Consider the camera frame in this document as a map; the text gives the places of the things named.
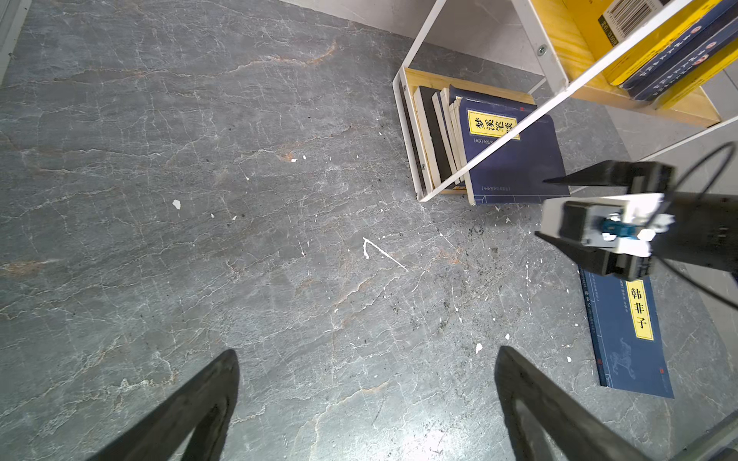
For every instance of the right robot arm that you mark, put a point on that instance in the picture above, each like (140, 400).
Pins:
(704, 232)

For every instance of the wooden two-tier shelf rack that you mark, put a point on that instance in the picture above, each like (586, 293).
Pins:
(541, 22)

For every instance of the purple portrait book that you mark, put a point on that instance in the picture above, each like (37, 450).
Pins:
(674, 55)
(707, 45)

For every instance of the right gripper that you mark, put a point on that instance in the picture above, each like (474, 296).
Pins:
(636, 178)

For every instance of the navy book yellow label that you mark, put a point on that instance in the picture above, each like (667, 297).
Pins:
(436, 100)

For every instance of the black book lower shelf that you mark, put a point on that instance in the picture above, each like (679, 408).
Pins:
(435, 156)

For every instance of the blue book yellow label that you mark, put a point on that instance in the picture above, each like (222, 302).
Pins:
(625, 334)

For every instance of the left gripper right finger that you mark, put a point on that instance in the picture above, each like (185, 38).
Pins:
(536, 409)

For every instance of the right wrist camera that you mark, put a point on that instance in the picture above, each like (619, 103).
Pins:
(622, 225)

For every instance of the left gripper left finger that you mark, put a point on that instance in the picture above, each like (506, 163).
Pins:
(199, 413)

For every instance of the yellow cartoon book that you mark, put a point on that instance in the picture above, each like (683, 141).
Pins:
(702, 74)

